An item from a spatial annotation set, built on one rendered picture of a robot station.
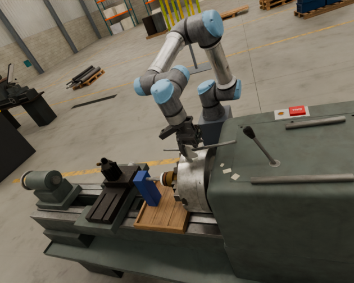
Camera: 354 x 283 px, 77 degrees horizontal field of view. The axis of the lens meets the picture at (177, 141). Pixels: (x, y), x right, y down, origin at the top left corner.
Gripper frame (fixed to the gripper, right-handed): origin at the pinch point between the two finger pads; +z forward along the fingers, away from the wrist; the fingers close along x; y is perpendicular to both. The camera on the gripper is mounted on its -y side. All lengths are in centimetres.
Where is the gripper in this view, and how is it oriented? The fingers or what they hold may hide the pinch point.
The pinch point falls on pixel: (192, 153)
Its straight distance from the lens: 95.3
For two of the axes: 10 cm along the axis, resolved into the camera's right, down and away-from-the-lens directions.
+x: 3.4, -7.5, 5.7
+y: 8.5, -0.1, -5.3
